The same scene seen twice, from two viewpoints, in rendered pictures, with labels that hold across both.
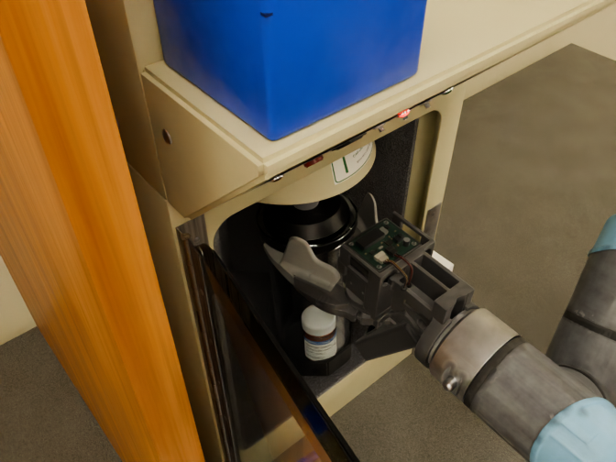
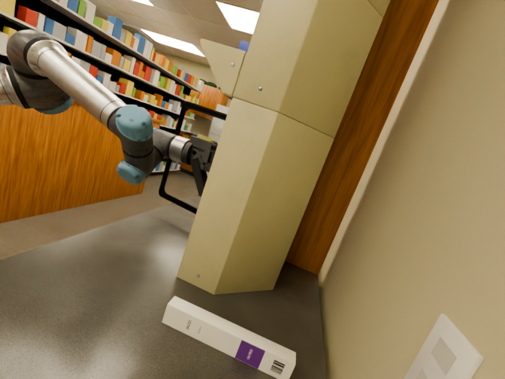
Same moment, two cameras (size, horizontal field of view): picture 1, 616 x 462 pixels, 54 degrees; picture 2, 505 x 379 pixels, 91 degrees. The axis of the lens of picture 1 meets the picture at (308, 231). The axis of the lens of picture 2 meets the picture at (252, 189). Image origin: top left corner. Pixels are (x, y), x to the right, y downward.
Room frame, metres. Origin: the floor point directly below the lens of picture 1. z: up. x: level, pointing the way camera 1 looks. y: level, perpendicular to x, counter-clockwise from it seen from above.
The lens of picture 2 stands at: (1.02, -0.44, 1.34)
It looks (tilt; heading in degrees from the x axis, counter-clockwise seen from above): 11 degrees down; 139
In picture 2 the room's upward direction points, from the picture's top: 20 degrees clockwise
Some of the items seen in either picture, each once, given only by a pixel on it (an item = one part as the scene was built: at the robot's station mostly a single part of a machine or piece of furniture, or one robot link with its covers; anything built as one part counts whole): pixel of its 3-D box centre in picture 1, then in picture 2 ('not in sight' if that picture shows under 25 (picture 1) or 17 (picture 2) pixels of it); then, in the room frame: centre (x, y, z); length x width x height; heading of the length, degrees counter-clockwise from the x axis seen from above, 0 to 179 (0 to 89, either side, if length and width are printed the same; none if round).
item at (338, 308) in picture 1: (336, 290); not in sight; (0.39, -0.03, 1.22); 0.09 x 0.05 x 0.02; 65
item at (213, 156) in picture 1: (403, 91); (236, 86); (0.36, -0.07, 1.46); 0.32 x 0.12 x 0.10; 130
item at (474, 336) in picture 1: (468, 354); (183, 150); (0.30, -0.14, 1.24); 0.08 x 0.05 x 0.08; 130
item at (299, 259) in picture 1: (298, 257); not in sight; (0.41, 0.01, 1.24); 0.09 x 0.03 x 0.06; 65
